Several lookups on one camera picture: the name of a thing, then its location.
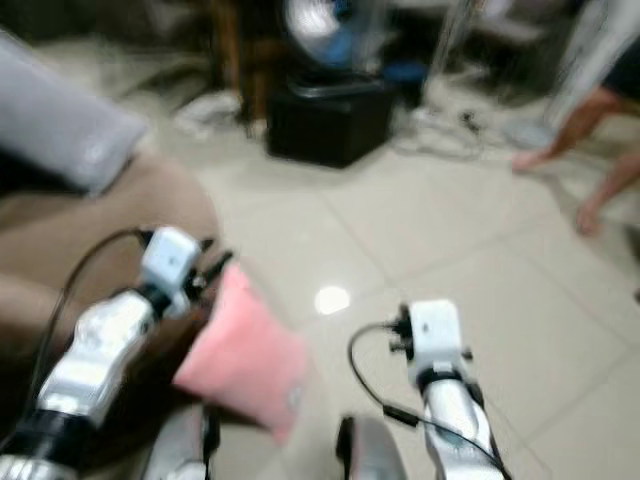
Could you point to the brown wooden furniture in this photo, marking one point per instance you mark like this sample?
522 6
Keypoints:
240 50

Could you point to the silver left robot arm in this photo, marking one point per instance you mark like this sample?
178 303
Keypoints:
100 350

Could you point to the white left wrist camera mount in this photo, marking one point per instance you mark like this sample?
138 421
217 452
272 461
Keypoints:
170 255

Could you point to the black box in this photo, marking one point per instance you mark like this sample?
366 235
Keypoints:
330 122

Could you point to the white hanging cloth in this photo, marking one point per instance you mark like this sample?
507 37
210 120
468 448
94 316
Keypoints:
595 45

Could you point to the pink pillow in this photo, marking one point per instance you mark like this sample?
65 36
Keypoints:
245 360

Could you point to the robot left leg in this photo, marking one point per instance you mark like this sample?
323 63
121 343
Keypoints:
185 445

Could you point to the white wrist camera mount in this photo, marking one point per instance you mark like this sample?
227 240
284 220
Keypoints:
438 332
170 255

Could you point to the standing fan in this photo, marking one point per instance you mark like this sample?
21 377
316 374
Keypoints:
325 28

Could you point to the brown sofa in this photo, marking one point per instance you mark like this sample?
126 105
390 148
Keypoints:
80 235

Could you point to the white cloth on floor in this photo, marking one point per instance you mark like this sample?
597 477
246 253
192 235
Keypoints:
210 112

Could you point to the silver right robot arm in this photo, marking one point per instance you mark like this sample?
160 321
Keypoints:
455 425

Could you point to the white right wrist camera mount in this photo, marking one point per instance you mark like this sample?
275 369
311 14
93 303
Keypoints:
438 332

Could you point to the person's bare leg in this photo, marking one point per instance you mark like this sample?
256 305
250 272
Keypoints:
605 195
575 125

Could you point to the blue object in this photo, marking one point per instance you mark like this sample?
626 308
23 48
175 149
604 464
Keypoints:
405 80

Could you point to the grey pillow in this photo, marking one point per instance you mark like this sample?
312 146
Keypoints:
65 125

